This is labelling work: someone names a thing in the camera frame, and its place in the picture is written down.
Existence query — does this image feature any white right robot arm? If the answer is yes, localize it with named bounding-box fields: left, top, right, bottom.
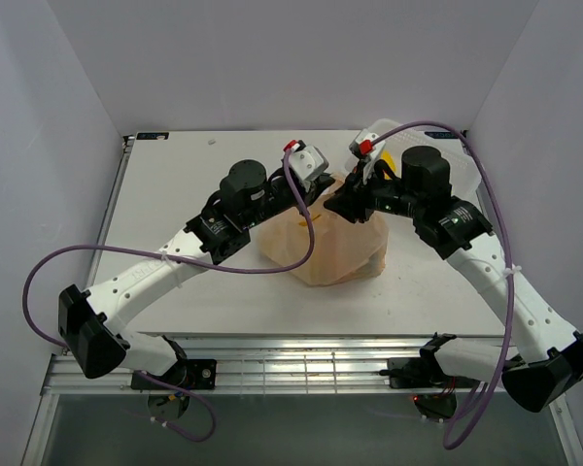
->
left=325, top=146, right=583, bottom=413

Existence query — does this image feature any white plastic basket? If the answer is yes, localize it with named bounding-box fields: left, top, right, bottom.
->
left=383, top=129, right=481, bottom=203

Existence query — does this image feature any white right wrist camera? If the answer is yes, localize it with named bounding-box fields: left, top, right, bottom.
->
left=346, top=128, right=386, bottom=183

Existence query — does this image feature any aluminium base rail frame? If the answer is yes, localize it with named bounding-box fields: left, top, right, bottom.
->
left=21, top=129, right=583, bottom=466

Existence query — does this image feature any banana print plastic bag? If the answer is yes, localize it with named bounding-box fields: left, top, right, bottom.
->
left=257, top=174, right=389, bottom=286

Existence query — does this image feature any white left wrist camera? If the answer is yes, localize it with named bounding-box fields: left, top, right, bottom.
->
left=284, top=140, right=329, bottom=191

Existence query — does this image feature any yellow lemon fruit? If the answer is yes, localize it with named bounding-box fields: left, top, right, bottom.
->
left=381, top=150, right=396, bottom=173

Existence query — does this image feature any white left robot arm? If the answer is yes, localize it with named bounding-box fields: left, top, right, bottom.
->
left=58, top=159, right=334, bottom=388

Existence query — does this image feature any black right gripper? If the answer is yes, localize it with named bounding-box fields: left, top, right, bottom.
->
left=323, top=160, right=423, bottom=223

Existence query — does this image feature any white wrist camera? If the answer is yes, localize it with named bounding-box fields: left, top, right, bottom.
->
left=346, top=128, right=386, bottom=183
left=284, top=140, right=329, bottom=191

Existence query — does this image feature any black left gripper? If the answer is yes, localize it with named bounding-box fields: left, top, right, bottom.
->
left=244, top=173, right=335, bottom=229

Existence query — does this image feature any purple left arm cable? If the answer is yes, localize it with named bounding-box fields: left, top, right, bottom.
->
left=22, top=148, right=316, bottom=443

